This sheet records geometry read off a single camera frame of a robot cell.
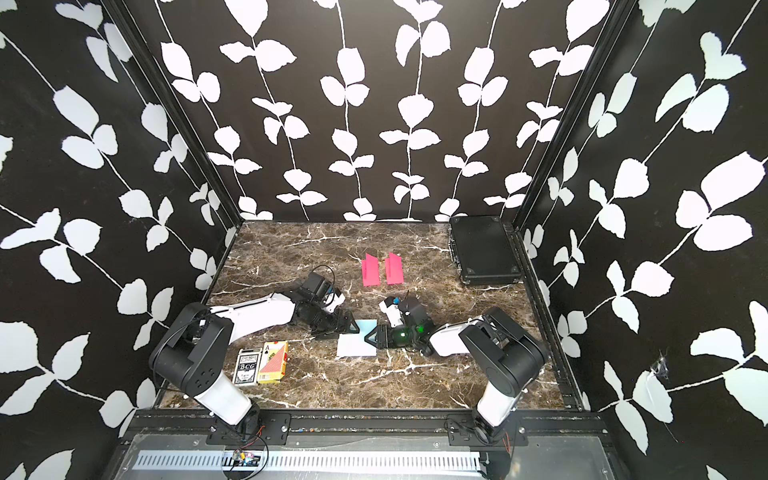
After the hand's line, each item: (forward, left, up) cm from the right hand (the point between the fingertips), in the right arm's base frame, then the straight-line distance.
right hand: (369, 337), depth 87 cm
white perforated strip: (-30, +12, -3) cm, 32 cm away
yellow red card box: (-7, +27, -2) cm, 28 cm away
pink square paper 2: (+26, -7, -1) cm, 27 cm away
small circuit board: (-30, +28, -3) cm, 41 cm away
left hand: (+2, +5, +1) cm, 6 cm away
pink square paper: (+24, +1, 0) cm, 24 cm away
